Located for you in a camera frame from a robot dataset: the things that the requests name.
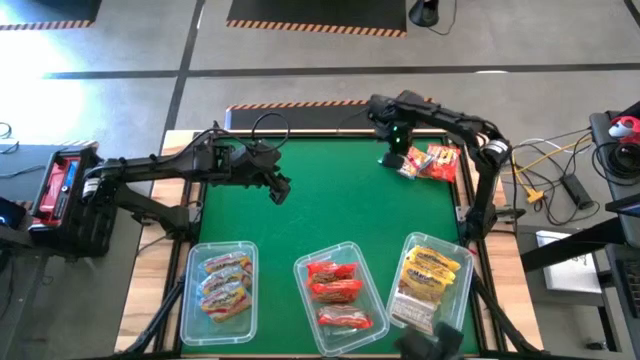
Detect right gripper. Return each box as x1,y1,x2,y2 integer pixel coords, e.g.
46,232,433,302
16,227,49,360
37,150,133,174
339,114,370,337
369,92,416,169

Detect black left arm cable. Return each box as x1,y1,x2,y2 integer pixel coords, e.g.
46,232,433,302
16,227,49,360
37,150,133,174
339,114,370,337
199,111,292,156

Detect red Saucy Noods packet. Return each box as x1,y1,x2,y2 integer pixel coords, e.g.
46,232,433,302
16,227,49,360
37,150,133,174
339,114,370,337
309,278,364,304
316,304,374,330
305,260,359,286

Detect clear plastic bin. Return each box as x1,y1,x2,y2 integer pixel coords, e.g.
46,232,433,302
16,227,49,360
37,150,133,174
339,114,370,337
179,240,260,347
385,231,475,336
293,241,391,358

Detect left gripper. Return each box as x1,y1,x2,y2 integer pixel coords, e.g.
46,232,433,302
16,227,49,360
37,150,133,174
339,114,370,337
227,142,292,206

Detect black plastic crate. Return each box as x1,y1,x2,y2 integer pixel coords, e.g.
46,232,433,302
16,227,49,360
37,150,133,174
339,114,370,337
28,146,125,260

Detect blue-edged Maruchan ramen packet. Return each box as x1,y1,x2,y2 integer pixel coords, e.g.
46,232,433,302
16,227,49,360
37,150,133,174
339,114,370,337
198,267,254,296
199,284,253,324
202,251,254,275

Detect black metal bar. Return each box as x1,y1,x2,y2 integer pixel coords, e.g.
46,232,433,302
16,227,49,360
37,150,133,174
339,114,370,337
519,215,632,274

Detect black lamp base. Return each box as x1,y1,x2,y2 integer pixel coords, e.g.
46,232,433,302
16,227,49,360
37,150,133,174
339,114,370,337
408,0,441,29

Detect white paper sheet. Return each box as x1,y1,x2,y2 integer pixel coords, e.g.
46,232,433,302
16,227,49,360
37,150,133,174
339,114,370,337
535,229,604,295

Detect yellow Maruchan ramen packet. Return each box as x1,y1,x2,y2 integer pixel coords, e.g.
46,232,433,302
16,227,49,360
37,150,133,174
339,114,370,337
398,267,454,305
389,289,436,335

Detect black device blue light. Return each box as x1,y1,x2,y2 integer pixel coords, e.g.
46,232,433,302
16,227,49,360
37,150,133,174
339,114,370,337
0,196,29,232

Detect red and white device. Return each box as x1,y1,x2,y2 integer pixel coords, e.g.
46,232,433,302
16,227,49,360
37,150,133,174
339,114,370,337
608,115,640,146

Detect red Maruchan ramen packet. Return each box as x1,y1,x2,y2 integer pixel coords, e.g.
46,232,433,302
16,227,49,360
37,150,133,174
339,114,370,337
419,143,462,184

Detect black aluminium table frame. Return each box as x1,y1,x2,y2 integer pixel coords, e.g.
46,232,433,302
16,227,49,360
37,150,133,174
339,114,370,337
119,119,541,360

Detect white cable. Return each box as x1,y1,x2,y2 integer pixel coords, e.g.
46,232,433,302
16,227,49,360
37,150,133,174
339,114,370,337
512,138,566,154

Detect yellow cable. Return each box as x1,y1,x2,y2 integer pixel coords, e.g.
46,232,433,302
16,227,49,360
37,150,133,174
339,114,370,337
509,135,594,204

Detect yellow Saucy Noods packet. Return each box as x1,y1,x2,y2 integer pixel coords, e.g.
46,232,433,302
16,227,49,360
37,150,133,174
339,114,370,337
402,257,459,286
405,244,462,271

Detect coiled black cable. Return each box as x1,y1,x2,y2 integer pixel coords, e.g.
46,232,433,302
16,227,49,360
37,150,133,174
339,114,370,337
592,141,640,180

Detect black side desk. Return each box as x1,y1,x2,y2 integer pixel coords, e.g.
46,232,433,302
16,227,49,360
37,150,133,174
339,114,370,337
588,102,640,236

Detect red toolbox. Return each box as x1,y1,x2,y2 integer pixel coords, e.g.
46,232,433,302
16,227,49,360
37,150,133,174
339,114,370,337
38,155,82,214

